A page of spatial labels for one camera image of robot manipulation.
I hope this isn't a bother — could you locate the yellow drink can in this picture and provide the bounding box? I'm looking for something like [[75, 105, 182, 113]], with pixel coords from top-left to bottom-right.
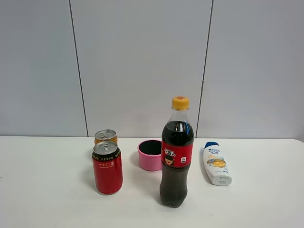
[[94, 129, 118, 144]]

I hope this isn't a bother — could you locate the pink cup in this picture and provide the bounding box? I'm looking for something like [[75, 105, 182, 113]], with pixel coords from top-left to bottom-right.
[[137, 140, 162, 171]]

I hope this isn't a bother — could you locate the cola bottle yellow cap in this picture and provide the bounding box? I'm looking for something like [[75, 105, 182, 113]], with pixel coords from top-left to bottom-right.
[[160, 96, 194, 208]]

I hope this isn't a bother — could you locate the red drink can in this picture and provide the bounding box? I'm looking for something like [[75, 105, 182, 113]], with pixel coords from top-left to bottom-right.
[[92, 141, 123, 195]]

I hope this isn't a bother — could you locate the white shampoo bottle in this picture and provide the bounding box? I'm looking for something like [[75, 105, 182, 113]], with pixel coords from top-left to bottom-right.
[[203, 142, 232, 186]]

